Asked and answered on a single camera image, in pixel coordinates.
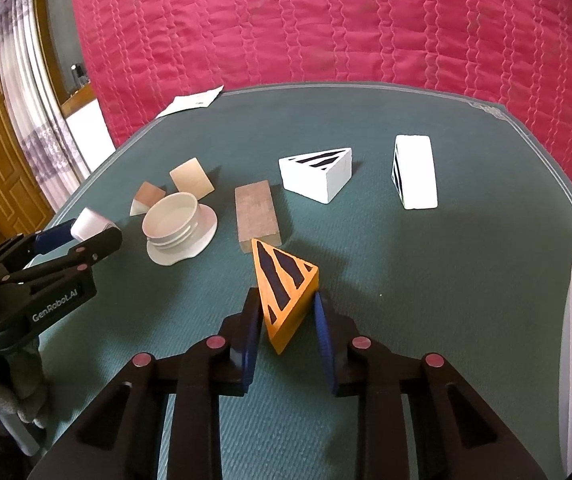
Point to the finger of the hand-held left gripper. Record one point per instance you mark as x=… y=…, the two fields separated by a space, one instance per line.
x=53 y=240
x=101 y=245

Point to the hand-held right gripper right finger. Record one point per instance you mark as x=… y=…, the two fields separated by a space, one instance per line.
x=323 y=340

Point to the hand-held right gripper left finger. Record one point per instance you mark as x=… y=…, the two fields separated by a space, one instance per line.
x=251 y=345

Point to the white cylinder block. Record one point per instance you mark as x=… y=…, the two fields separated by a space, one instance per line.
x=86 y=222

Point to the orange black-striped triangular block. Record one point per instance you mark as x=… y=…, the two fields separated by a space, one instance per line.
x=283 y=290

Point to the pink-brown block with white end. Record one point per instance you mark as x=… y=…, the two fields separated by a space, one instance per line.
x=147 y=197

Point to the light wooden square block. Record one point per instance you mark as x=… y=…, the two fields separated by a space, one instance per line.
x=192 y=177

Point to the white ribbed bowl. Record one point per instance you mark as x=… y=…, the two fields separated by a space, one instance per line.
x=171 y=217

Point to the white saucer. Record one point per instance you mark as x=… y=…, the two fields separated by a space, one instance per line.
x=201 y=240

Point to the white patterned curtain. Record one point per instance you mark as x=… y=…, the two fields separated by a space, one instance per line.
x=41 y=125

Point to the brown rectangular wooden block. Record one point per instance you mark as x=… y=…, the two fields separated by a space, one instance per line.
x=257 y=215

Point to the wooden shelf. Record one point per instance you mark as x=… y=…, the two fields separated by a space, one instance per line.
x=78 y=97

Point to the white black-striped triangular block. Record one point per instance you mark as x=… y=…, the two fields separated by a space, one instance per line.
x=418 y=172
x=316 y=175

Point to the dark bottle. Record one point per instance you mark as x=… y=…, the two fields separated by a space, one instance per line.
x=78 y=74

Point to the white paper sheet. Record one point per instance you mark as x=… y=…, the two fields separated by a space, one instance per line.
x=191 y=101

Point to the pink quilted blanket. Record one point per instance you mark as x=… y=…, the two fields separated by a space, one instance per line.
x=316 y=20

